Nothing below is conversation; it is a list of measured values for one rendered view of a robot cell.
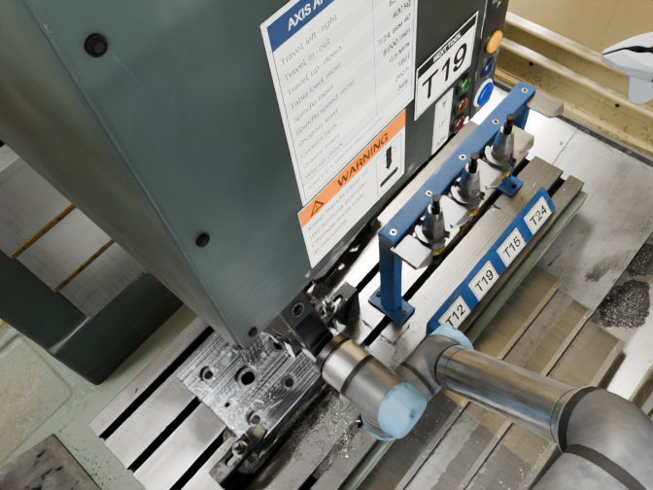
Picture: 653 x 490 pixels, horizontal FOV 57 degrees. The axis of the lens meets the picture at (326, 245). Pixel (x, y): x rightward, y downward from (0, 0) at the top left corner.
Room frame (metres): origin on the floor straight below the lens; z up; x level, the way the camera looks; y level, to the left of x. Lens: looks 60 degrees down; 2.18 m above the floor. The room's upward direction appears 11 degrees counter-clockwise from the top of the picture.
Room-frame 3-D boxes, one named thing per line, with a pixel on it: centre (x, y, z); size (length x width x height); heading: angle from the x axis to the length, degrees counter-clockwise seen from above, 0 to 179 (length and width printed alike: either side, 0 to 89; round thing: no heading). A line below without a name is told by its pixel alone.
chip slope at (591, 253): (0.87, -0.37, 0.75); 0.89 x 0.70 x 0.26; 39
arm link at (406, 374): (0.26, -0.06, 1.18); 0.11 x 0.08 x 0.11; 124
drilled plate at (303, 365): (0.45, 0.18, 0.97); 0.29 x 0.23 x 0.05; 129
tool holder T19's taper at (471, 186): (0.61, -0.28, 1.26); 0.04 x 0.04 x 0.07
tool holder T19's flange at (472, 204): (0.61, -0.28, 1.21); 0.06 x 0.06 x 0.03
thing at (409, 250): (0.51, -0.15, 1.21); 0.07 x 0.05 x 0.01; 39
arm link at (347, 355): (0.31, 0.00, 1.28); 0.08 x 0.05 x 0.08; 129
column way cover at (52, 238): (0.82, 0.42, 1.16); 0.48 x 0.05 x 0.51; 129
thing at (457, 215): (0.58, -0.24, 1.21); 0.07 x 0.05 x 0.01; 39
